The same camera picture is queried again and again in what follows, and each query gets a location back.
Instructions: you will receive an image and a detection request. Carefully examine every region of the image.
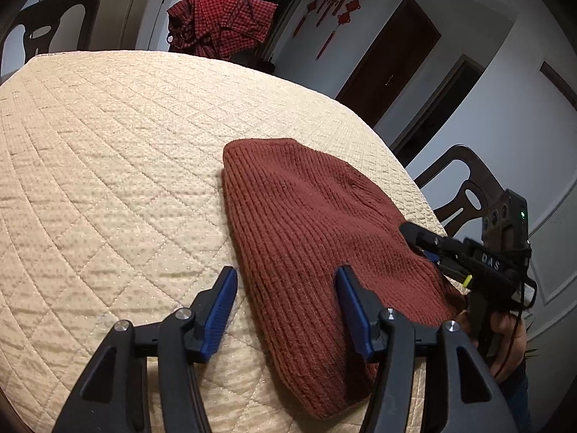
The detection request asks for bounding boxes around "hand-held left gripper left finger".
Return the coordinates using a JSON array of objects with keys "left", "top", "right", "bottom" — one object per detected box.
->
[{"left": 52, "top": 266, "right": 239, "bottom": 433}]

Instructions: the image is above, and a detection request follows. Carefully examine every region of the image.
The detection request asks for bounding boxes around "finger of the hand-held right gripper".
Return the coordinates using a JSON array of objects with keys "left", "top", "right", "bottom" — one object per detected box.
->
[
  {"left": 400, "top": 222, "right": 470, "bottom": 258},
  {"left": 421, "top": 248, "right": 474, "bottom": 288}
]

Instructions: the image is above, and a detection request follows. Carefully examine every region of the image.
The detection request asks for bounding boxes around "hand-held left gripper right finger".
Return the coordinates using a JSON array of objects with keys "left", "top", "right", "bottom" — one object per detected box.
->
[{"left": 334, "top": 265, "right": 519, "bottom": 433}]

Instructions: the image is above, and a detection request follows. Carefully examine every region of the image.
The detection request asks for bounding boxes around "rust red knit sweater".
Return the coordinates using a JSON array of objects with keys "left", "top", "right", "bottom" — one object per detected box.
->
[{"left": 222, "top": 137, "right": 467, "bottom": 419}]

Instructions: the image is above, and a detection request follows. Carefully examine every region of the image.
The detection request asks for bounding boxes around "person's right hand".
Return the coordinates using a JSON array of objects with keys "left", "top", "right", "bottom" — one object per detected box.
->
[{"left": 455, "top": 309, "right": 528, "bottom": 380}]

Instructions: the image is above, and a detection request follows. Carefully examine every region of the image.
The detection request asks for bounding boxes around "dark glossy chair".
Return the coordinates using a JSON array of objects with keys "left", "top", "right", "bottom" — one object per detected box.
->
[
  {"left": 0, "top": 0, "right": 101, "bottom": 78},
  {"left": 414, "top": 144, "right": 502, "bottom": 237}
]

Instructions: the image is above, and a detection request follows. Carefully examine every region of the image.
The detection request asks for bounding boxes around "dark doorway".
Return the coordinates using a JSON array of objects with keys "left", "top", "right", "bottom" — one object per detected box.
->
[{"left": 392, "top": 54, "right": 486, "bottom": 167}]

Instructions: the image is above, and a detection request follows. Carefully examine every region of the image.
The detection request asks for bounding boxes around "person's dark blue clothing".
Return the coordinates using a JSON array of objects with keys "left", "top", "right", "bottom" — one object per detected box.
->
[{"left": 499, "top": 370, "right": 533, "bottom": 433}]

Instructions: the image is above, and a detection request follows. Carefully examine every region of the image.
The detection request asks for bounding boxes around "brown wooden door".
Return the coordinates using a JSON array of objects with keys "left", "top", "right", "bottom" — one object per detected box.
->
[{"left": 336, "top": 0, "right": 441, "bottom": 129}]

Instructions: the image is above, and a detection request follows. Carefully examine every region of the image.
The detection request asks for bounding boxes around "beige quilted table cover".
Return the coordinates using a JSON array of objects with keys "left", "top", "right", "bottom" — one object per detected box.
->
[{"left": 0, "top": 49, "right": 449, "bottom": 433}]

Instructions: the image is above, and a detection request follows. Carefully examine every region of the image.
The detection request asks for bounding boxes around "red checkered cloth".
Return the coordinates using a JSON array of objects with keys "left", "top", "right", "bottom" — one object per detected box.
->
[{"left": 166, "top": 0, "right": 279, "bottom": 60}]

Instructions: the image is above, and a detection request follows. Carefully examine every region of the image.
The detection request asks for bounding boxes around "grey sliding door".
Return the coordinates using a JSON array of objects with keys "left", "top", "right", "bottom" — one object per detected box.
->
[{"left": 97, "top": 0, "right": 179, "bottom": 50}]

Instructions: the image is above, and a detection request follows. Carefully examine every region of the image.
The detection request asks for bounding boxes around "red knot wall ornament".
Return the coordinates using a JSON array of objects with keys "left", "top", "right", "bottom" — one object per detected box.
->
[
  {"left": 293, "top": 0, "right": 339, "bottom": 39},
  {"left": 316, "top": 0, "right": 358, "bottom": 60},
  {"left": 338, "top": 0, "right": 380, "bottom": 26}
]

